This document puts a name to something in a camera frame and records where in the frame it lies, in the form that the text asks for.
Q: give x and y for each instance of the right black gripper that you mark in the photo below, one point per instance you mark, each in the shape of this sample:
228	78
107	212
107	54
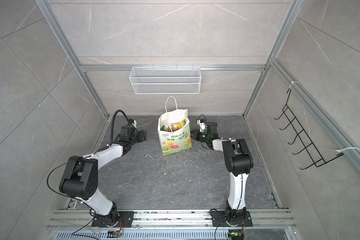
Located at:
196	134

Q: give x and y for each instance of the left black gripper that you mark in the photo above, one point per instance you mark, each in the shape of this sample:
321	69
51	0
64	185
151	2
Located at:
143	135

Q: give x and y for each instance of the white floral paper bag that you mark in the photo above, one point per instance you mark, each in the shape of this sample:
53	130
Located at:
174	142

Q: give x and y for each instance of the yellow green snack bag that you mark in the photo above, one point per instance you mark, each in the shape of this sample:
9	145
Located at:
177	126

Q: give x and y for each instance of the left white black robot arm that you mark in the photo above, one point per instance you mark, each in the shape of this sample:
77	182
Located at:
81	175

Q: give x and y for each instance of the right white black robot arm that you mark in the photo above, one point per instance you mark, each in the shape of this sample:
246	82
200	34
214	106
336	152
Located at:
238	162

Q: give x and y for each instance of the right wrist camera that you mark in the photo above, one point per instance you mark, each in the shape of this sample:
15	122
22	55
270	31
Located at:
202	125

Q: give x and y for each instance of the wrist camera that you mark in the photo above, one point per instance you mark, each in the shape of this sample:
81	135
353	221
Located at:
132	122
202	125

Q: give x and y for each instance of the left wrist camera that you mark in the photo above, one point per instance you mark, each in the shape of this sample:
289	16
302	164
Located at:
132	122

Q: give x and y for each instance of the white wire mesh basket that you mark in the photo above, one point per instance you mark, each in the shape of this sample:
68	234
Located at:
166	80

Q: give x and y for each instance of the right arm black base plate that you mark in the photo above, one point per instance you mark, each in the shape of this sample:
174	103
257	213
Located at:
226	219

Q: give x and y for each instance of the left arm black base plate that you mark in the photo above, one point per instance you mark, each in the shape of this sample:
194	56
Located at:
114	220

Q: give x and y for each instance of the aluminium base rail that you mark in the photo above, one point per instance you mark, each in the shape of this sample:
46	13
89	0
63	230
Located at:
203	219

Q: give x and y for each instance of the black wire hook rack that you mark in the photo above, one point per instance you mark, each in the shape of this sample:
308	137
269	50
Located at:
316	159

